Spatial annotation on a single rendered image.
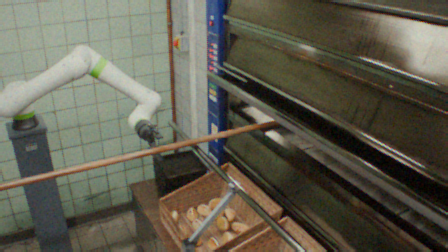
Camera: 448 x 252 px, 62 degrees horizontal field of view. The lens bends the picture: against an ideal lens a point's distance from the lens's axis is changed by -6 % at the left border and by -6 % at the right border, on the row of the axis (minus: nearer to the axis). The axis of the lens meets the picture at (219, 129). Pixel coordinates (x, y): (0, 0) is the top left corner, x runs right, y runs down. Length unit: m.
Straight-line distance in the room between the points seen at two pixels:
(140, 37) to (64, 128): 0.87
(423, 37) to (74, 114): 2.38
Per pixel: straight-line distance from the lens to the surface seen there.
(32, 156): 2.33
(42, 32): 2.84
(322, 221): 1.82
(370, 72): 1.43
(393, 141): 1.40
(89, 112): 3.03
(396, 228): 1.53
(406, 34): 1.35
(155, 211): 2.51
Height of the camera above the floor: 2.07
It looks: 25 degrees down
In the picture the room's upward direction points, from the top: straight up
